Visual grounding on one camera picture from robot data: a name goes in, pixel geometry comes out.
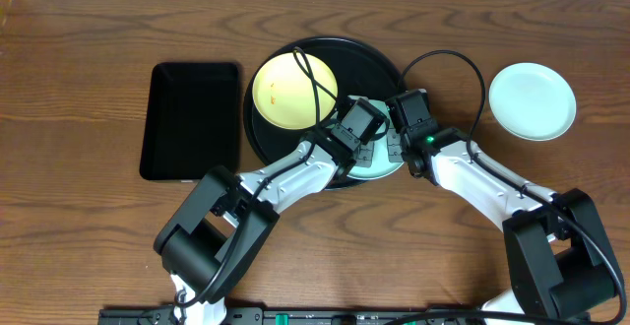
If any black rectangular tray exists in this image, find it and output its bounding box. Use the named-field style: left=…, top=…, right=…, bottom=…
left=139, top=62, right=241, bottom=181

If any round black serving tray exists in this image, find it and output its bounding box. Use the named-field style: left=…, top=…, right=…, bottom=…
left=243, top=36, right=407, bottom=165

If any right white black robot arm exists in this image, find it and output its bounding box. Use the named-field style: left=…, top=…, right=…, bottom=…
left=396, top=120, right=628, bottom=324

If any yellow plate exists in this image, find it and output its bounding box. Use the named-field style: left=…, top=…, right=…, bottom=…
left=252, top=53, right=339, bottom=130

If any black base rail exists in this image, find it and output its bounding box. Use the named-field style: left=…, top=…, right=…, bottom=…
left=96, top=305, right=592, bottom=325

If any light blue plate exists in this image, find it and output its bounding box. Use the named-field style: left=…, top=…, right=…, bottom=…
left=348, top=99, right=404, bottom=180
left=488, top=63, right=577, bottom=141

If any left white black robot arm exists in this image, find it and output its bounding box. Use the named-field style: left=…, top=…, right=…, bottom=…
left=154, top=129, right=371, bottom=324

